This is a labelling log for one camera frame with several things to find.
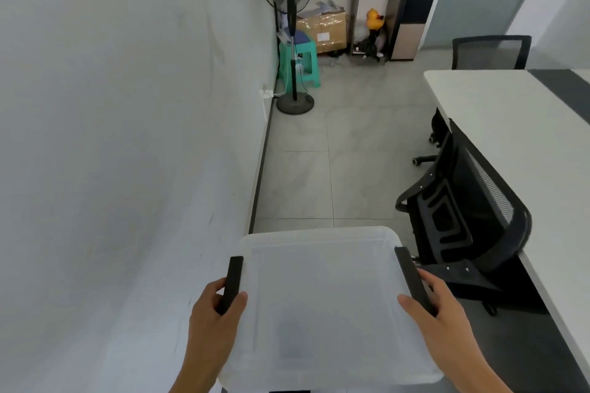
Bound beige and black cabinet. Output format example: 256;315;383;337
389;0;441;61

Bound person's left forearm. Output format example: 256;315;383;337
170;350;225;393

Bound translucent plastic storage box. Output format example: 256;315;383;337
216;226;446;393

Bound black toy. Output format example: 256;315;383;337
354;31;384;62

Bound black standing fan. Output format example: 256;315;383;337
253;0;315;116

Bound brown cardboard box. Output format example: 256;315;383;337
296;7;347;55

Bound white table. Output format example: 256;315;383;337
423;68;590;385

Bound person's right hand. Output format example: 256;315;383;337
397;269;483;375

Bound person's right forearm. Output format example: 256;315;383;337
440;351;510;393

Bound black mesh office chair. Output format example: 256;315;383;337
395;107;549;318
451;35;533;70

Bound green plastic stool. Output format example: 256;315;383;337
278;36;322;90

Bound person's left hand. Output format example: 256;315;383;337
188;278;249;362

